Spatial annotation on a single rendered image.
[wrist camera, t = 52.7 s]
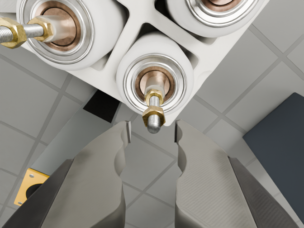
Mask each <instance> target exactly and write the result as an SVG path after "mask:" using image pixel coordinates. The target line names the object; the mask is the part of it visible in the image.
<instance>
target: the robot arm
mask: <svg viewBox="0 0 304 228"><path fill-rule="evenodd" d="M174 142H175V143H177V145H178V167H179V168H180V169H181V171H182V174H181V175H180V176H179V177H178V179H177V180H176V201H175V228H299V226H298V225H297V224H296V222H295V221H294V220H293V219H292V218H291V216H290V215H289V214H288V213H287V212H286V210H285V209H284V208H283V207H282V206H281V205H280V204H279V203H278V202H277V201H276V200H275V198H274V197H273V196H272V195H271V194H270V193H269V192H268V191H267V190H266V189H265V188H264V187H263V186H262V185H261V184H260V182H259V181H258V180H257V179H256V178H255V177H254V176H253V175H252V174H251V173H250V172H249V171H248V170H247V169H246V167H245V166H244V165H243V164H242V163H241V162H240V161H239V160H238V159H237V158H231V157H230V156H229V155H228V154H227V153H226V152H225V151H224V150H223V149H222V148H221V147H220V146H219V145H218V144H217V143H216V142H215V141H213V140H212V139H210V138H209V137H207V136H206V135H204V134H203V133H201V132H200V131H199V130H197V129H195V128H194V127H192V126H191V125H189V124H188V123H187V122H185V121H184V120H181V119H179V120H175V141H174ZM129 143H131V121H127V120H124V121H121V122H119V123H118V124H116V125H115V126H113V127H111V128H110V129H108V130H107V131H105V132H104V133H102V134H101V135H99V136H98V137H97V138H95V139H94V140H92V141H91V142H90V143H89V144H87V145H86V146H85V147H84V148H83V149H82V150H81V151H80V152H79V153H78V154H77V155H76V156H75V157H74V158H73V159H66V160H65V161H64V162H63V163H62V164H61V165H60V166H59V167H58V168H57V169H56V170H55V171H54V172H53V173H52V174H51V175H50V176H49V177H48V178H47V179H46V180H45V181H44V182H43V183H42V185H41V186H40V187H39V188H38V189H37V190H36V191H35V192H34V193H33V194H32V195H31V196H30V197H29V198H28V199H27V200H26V201H25V202H24V203H23V204H22V205H21V206H20V207H19V208H18V209H17V210H16V211H15V212H14V214H13V215H12V216H11V217H10V218H9V219H8V221H7V222H6V223H5V224H4V225H3V227H2V228H124V226H125V210H126V204H125V198H124V190H123V184H122V180H121V178H120V177H119V176H120V174H121V172H122V170H123V169H124V168H125V166H126V160H125V153H124V150H125V148H126V147H127V145H128V144H129Z"/></svg>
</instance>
